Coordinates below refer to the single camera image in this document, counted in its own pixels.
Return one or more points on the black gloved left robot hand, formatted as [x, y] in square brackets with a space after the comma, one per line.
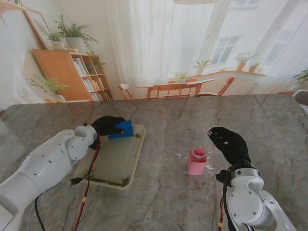
[107, 125]

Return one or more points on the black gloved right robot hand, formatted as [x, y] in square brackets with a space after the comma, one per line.
[234, 148]

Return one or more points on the blue plastic scraper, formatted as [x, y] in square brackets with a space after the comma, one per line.
[126, 128]

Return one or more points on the cream baking tray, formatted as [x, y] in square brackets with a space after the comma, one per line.
[115, 158]

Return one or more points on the pink square jar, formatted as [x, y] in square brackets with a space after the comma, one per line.
[195, 166]

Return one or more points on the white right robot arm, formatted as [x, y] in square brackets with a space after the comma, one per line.
[247, 199]

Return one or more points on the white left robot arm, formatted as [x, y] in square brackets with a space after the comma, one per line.
[48, 163]

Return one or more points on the green bean heap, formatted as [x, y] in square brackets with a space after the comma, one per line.
[98, 179]
[125, 180]
[137, 135]

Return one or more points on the printed room scene backdrop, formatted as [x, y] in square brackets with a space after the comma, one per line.
[149, 48]

